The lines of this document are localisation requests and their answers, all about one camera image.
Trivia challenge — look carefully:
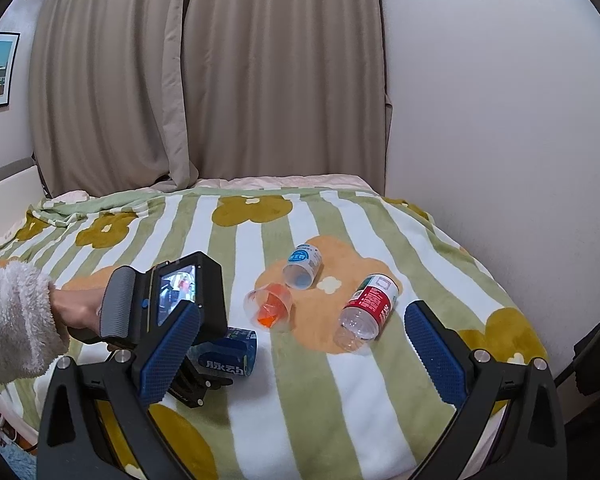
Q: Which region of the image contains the clear cup orange inside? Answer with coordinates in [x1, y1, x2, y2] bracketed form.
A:
[244, 283, 294, 332]

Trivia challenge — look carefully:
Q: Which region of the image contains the clear cup light-blue label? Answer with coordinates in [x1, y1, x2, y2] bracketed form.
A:
[283, 244, 322, 290]

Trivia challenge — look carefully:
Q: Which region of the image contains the clear cup red label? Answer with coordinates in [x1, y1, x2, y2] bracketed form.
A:
[334, 273, 400, 352]

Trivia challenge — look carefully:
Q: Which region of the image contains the left hand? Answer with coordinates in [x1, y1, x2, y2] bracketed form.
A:
[44, 284, 105, 356]

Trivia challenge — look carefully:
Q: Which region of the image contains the white fleece left sleeve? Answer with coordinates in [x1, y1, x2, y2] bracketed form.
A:
[0, 261, 69, 385]

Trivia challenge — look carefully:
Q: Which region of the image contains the striped flower blanket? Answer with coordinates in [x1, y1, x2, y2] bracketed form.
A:
[0, 188, 546, 479]

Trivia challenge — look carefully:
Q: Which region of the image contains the beige curtain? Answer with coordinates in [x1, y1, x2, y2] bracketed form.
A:
[29, 0, 390, 196]

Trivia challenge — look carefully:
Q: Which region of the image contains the pink bed sheet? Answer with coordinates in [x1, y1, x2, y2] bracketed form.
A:
[42, 174, 375, 209]

